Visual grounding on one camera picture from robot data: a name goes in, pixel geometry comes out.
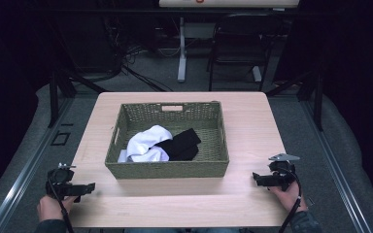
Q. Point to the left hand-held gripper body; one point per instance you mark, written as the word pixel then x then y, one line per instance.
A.
pixel 60 181

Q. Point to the white desk top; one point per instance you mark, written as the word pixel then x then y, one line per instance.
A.
pixel 226 3

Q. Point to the metal floor rail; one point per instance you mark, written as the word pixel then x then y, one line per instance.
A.
pixel 340 181
pixel 19 191

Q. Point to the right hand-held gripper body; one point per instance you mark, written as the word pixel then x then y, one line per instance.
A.
pixel 282 173

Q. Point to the black floor socket frame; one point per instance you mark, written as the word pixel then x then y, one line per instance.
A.
pixel 60 138

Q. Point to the black metal stand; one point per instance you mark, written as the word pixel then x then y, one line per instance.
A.
pixel 319 97
pixel 54 97

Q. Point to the white cloth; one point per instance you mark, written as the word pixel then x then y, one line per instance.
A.
pixel 145 144

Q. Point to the person's right hand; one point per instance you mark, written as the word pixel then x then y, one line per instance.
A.
pixel 288 197

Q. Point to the black cloth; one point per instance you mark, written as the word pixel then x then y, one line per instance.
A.
pixel 183 144

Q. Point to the white desk leg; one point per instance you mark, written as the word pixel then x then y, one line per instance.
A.
pixel 182 55
pixel 256 73

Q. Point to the person's left hand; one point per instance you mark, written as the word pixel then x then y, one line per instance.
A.
pixel 49 207

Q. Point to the black chair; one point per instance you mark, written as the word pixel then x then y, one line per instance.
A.
pixel 239 35

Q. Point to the green woven basket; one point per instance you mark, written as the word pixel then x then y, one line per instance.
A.
pixel 175 170

